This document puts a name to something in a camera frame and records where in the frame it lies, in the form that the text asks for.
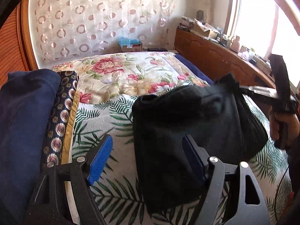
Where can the black t-shirt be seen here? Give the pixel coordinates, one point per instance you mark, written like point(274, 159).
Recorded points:
point(219, 120)

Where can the wooden sideboard cabinet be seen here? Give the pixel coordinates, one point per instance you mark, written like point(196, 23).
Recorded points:
point(216, 61)

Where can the circle patterned folded cloth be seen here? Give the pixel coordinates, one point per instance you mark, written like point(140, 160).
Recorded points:
point(59, 116)

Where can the palm leaf print blanket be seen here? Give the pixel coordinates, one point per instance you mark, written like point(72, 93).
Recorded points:
point(117, 191)

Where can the cardboard box with blue items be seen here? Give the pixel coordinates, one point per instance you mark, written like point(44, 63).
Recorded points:
point(129, 45)

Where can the floral quilt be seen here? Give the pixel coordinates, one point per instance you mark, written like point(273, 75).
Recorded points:
point(104, 77)

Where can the person's right hand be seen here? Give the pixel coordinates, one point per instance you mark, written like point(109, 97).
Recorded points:
point(292, 126)

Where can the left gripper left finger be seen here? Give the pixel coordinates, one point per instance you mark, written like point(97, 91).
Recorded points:
point(97, 158)

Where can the wooden wardrobe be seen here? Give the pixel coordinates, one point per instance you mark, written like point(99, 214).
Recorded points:
point(16, 45)

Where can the open cardboard box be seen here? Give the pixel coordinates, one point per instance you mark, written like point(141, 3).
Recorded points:
point(205, 30)

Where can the circle pattern sheer curtain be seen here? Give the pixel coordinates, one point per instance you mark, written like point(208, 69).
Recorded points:
point(65, 29)

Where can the navy bed sheet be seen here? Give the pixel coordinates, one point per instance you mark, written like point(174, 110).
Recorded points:
point(194, 69)

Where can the yellow folded cloth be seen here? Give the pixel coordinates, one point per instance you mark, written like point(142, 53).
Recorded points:
point(67, 144)

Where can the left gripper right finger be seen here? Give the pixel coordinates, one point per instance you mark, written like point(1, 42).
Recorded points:
point(197, 158)

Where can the pink bottle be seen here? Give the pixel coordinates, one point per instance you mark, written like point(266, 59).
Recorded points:
point(235, 46)

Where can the navy folded blanket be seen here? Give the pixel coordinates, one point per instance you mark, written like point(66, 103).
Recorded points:
point(26, 102)

